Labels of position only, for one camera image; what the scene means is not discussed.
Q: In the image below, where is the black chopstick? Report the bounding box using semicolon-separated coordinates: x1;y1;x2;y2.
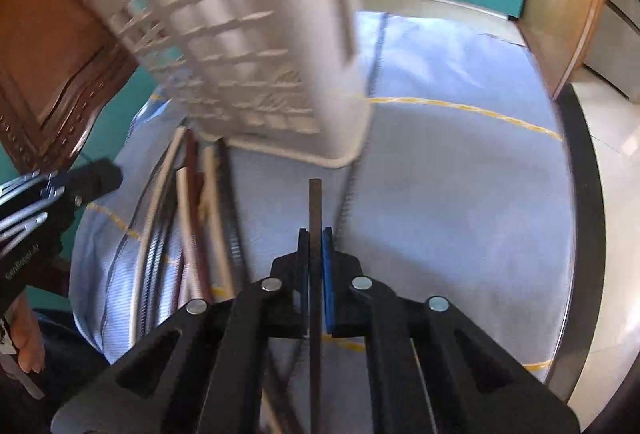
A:
309;179;322;434
216;139;250;295

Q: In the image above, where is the white plastic utensil basket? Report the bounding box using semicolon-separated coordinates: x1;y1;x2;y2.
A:
87;0;371;169

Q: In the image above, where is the dark red chopstick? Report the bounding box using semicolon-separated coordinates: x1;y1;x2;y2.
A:
184;129;214;303

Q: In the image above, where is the beige chopstick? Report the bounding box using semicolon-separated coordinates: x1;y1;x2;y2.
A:
128;125;186;347

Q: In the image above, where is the black chopstick on cloth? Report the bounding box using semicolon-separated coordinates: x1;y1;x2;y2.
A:
216;139;250;295

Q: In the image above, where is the light blue table cloth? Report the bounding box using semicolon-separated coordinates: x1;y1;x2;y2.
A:
70;12;575;433

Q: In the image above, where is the brown wooden chair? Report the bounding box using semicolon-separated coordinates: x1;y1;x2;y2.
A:
1;0;137;173

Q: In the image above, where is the left hand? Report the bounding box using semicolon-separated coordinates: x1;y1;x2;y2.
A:
10;292;46;373

